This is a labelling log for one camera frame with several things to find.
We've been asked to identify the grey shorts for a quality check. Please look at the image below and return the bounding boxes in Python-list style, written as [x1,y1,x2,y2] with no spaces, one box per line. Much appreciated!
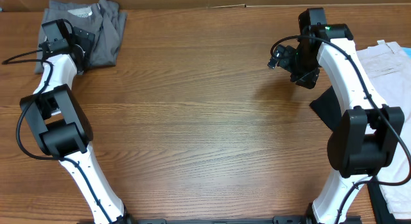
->
[35,0,127,74]

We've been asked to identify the light blue cloth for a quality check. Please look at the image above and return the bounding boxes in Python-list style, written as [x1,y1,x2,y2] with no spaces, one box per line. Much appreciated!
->
[402,47,411,57]

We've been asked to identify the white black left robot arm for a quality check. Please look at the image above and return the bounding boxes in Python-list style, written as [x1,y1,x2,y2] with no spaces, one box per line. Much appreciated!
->
[19,19,134,223]

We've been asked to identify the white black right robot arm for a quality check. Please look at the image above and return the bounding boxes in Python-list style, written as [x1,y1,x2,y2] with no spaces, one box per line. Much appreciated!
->
[268,8,405,223]

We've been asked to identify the black folded garment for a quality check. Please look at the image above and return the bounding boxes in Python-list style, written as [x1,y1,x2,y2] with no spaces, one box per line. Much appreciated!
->
[310,87,396,224]

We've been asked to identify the light beige folded shorts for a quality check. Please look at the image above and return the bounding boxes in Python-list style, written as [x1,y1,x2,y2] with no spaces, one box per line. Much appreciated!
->
[358,40,410,223]

